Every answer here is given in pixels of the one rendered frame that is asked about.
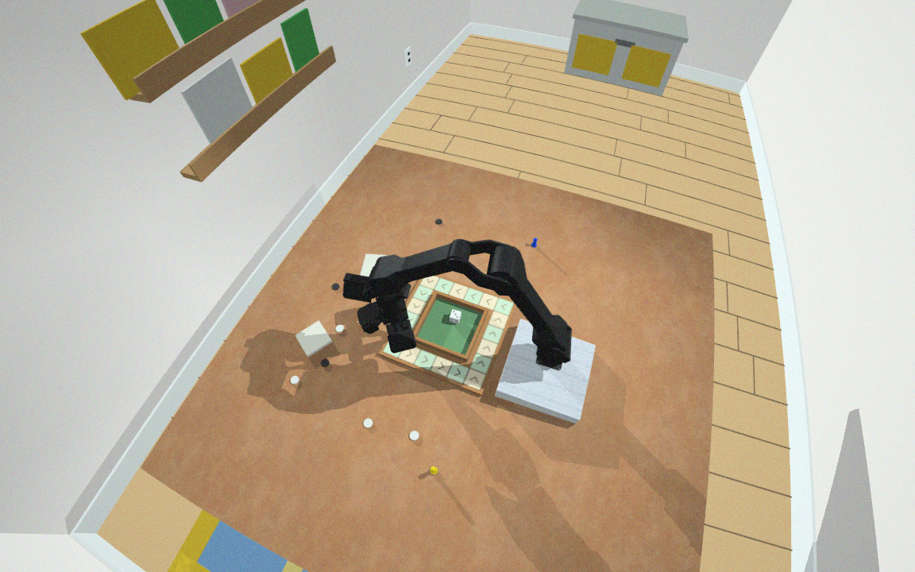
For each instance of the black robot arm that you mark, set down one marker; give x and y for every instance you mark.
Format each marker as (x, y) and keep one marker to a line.
(390, 276)

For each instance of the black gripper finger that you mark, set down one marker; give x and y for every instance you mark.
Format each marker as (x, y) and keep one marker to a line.
(389, 328)

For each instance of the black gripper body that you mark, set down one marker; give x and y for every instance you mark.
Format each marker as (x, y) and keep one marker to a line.
(401, 338)

